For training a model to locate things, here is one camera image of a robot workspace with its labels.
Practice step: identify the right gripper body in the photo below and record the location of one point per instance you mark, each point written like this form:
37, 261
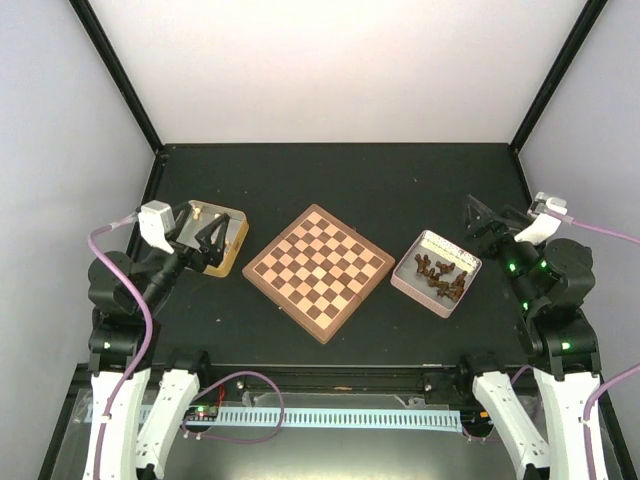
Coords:
492, 247

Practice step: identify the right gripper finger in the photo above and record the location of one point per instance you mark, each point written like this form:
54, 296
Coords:
510, 219
477, 217

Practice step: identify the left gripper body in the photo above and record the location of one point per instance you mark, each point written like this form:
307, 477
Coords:
194, 258

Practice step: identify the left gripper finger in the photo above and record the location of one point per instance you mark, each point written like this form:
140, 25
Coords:
212, 239
181, 213

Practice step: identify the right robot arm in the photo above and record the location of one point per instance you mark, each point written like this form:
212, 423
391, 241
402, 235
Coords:
550, 278

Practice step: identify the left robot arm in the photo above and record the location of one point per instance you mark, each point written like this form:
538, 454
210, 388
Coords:
126, 296

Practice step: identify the dark chess pieces pile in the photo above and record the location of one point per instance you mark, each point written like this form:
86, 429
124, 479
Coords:
435, 274

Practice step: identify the wooden chess board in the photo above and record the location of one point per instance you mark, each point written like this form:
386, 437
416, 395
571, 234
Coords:
318, 271

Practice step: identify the yellow tin box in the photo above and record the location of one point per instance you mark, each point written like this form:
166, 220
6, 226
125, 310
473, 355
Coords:
227, 240

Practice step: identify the pink tin box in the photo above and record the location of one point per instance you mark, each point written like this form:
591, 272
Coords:
405, 279

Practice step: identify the black frame rail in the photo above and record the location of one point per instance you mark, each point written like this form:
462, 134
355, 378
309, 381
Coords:
441, 384

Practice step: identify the light blue cable duct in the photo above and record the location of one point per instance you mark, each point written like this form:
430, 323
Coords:
328, 418

